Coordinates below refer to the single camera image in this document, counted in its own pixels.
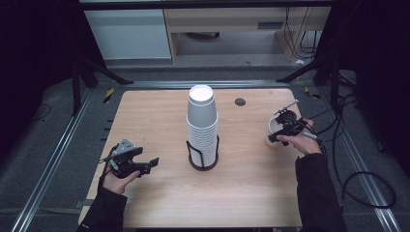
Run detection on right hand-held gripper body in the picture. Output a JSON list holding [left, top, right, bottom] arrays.
[[274, 99, 307, 139]]

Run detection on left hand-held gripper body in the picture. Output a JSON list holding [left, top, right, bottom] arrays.
[[107, 138, 144, 180]]

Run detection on black wire cup holder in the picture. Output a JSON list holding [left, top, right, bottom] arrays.
[[186, 134, 220, 172]]

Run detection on stack of white paper cups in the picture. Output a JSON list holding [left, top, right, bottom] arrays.
[[186, 84, 220, 168]]

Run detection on person's right hand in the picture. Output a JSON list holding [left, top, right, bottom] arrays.
[[277, 118, 323, 157]]

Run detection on person's left hand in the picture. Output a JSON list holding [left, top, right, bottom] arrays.
[[102, 169, 142, 195]]

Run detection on yellow black tape strip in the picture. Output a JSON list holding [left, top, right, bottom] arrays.
[[304, 86, 322, 101], [102, 87, 116, 104]]

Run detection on black metal stand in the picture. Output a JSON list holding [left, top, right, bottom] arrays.
[[276, 57, 342, 111], [71, 57, 134, 117]]

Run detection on light wooden desk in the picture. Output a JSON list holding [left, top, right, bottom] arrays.
[[162, 7, 332, 63]]

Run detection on white cabinet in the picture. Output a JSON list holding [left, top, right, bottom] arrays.
[[84, 9, 173, 61]]

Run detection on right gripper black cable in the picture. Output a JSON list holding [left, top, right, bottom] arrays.
[[288, 116, 324, 147]]

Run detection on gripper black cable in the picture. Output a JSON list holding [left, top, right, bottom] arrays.
[[97, 144, 120, 191], [288, 116, 324, 147]]

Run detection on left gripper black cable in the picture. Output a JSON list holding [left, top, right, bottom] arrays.
[[97, 144, 120, 191]]

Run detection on bundle of black floor cables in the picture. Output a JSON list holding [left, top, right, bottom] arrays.
[[308, 93, 359, 145]]

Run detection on grey table bracket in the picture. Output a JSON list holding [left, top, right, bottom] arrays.
[[74, 198, 97, 209]]

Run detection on aluminium floor rail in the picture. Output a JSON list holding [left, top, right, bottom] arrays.
[[10, 88, 95, 232], [321, 96, 402, 232], [124, 79, 290, 90]]

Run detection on hanging black desk cables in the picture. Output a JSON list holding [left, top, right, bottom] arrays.
[[284, 7, 322, 61]]

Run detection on thin black floor cable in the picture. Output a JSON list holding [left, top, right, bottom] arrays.
[[31, 103, 53, 124]]

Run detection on looped black floor cable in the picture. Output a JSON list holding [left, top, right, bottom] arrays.
[[333, 96, 397, 210]]

